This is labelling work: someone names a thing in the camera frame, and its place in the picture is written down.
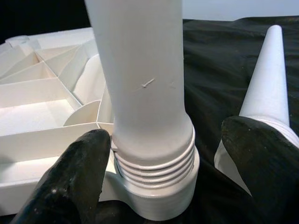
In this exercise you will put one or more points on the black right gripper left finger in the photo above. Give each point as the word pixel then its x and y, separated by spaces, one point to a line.
pixel 70 182

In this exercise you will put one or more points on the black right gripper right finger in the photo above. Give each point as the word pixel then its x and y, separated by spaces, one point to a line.
pixel 268 168

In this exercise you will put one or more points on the white plastic table top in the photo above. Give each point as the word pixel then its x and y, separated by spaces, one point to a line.
pixel 35 112

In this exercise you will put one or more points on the white plastic table leg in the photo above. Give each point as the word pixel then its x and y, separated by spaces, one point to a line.
pixel 144 58
pixel 268 81

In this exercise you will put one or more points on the black plastic sheet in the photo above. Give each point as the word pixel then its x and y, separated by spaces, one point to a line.
pixel 210 70

